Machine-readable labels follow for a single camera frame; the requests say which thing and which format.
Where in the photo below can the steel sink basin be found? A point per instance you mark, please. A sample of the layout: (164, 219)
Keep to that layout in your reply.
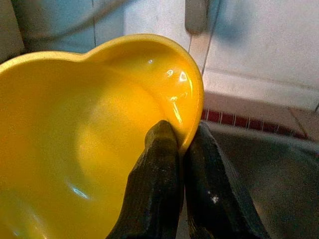
(286, 186)

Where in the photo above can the yellow plastic bowl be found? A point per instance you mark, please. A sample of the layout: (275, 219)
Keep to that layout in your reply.
(62, 124)

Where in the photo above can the grey wall tap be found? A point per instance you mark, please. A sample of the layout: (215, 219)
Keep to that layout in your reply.
(197, 15)

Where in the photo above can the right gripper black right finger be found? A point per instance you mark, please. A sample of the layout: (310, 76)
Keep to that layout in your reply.
(211, 194)

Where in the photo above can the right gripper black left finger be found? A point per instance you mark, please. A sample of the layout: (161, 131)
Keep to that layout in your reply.
(154, 186)

